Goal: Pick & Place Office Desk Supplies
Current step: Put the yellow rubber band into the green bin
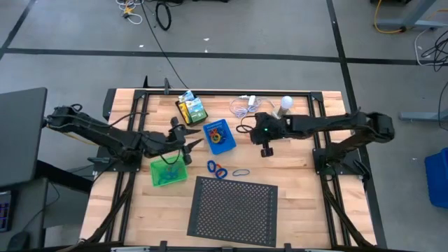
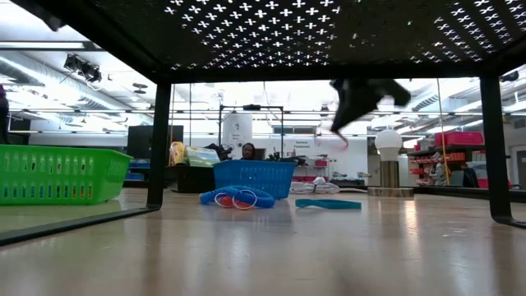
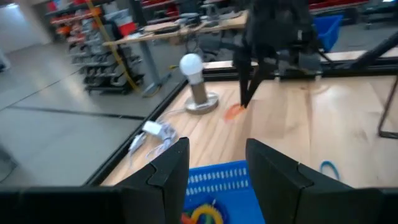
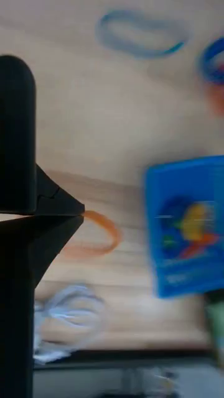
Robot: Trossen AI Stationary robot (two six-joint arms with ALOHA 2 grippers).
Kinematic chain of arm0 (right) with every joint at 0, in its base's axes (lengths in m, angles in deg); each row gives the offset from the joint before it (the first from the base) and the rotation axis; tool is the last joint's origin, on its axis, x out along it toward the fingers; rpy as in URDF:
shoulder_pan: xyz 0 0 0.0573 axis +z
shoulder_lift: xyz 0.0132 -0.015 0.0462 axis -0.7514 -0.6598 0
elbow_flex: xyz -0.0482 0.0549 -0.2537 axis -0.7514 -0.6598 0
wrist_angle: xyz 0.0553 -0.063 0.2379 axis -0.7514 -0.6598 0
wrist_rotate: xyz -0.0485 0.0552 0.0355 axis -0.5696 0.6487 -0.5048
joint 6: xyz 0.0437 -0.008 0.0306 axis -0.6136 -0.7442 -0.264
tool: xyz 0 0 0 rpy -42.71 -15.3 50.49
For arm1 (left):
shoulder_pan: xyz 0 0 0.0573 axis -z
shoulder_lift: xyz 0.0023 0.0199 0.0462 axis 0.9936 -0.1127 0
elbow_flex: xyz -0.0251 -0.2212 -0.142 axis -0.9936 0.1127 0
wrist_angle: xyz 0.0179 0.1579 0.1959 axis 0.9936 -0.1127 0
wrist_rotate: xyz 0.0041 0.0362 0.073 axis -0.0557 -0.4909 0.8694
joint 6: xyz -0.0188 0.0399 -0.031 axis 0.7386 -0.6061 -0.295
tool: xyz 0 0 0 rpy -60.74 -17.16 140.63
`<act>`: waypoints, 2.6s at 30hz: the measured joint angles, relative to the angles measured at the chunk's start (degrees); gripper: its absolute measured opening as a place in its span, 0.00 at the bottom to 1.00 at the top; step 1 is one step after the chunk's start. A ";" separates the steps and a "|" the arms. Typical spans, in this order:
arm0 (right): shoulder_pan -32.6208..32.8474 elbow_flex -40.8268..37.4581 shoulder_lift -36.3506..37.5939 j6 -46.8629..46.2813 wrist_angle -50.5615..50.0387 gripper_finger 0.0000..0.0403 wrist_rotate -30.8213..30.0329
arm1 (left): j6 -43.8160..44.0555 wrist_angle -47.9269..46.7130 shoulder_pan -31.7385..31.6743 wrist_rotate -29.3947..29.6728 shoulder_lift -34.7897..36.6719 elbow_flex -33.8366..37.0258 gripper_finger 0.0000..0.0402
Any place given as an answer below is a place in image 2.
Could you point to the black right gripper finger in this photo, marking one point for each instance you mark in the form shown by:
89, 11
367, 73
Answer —
349, 115

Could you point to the black perforated metal stand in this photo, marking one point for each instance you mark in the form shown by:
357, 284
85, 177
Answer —
287, 72

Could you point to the blue plastic basket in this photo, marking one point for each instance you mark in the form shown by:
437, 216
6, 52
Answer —
255, 177

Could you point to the pale green landscape box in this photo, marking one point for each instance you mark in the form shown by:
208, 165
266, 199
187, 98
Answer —
203, 158

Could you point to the yellow crayon box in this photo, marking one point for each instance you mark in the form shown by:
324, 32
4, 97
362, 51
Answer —
177, 154

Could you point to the green plastic basket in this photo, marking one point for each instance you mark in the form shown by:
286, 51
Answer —
61, 193

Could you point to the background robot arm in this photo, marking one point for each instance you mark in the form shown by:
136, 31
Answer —
287, 159

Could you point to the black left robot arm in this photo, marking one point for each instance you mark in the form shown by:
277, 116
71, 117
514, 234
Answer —
3, 119

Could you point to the black desk tray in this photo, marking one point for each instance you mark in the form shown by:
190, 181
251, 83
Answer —
193, 181

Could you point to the bulb lamp on wooden base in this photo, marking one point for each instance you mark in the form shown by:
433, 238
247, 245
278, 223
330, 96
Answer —
388, 144

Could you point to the red storage bin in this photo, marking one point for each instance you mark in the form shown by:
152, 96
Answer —
458, 139

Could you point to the dark storage shelf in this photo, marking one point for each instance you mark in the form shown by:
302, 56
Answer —
452, 149

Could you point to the person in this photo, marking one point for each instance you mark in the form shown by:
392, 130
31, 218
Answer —
247, 152

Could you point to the white pillar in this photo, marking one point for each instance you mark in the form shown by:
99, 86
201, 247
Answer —
237, 131

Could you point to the black background monitor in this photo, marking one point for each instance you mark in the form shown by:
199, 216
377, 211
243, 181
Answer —
137, 141

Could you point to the blue background bins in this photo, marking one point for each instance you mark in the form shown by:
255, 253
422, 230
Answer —
137, 170

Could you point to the black ceiling light cluster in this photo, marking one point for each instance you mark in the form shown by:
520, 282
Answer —
88, 72

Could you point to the black background frame rig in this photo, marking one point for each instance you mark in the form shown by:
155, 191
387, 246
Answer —
251, 107

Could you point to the black aluminium table frame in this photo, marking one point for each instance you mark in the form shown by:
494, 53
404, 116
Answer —
452, 192

